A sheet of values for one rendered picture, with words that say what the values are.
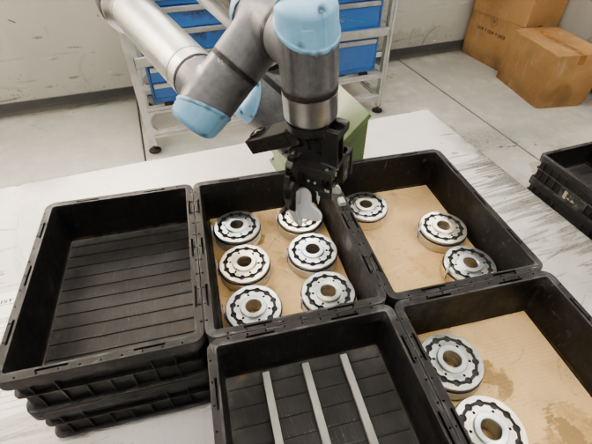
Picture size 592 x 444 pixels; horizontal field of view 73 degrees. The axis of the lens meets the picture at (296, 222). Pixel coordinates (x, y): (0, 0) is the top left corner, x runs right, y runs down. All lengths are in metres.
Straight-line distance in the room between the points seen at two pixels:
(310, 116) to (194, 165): 0.89
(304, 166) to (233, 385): 0.38
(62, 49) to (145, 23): 2.80
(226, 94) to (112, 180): 0.88
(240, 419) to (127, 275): 0.39
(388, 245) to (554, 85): 2.90
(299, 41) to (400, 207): 0.61
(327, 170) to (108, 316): 0.50
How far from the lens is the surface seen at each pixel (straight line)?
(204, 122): 0.58
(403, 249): 0.91
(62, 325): 0.88
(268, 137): 0.62
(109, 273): 0.92
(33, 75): 3.62
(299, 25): 0.48
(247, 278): 0.79
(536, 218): 1.33
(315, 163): 0.59
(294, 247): 0.84
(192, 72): 0.60
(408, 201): 1.03
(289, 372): 0.72
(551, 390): 0.81
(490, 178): 1.43
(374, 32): 2.92
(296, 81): 0.51
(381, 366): 0.74
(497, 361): 0.80
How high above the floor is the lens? 1.47
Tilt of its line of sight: 43 degrees down
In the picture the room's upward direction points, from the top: straight up
